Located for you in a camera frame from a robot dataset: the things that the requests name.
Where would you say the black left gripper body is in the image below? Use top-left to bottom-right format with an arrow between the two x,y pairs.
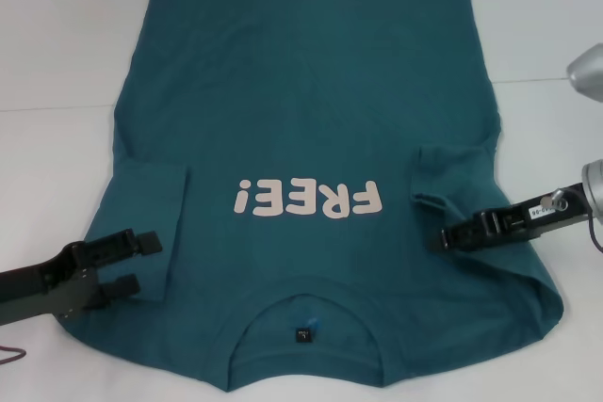
0,240 -> 103,328

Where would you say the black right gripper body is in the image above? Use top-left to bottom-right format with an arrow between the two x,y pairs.
478,180 -> 594,252

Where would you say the teal shirt with FREE print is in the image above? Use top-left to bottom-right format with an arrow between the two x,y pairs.
58,0 -> 564,377

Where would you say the grey right gripper cable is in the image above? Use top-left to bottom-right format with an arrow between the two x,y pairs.
550,186 -> 603,255

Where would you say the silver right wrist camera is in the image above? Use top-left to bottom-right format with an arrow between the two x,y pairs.
564,41 -> 603,105

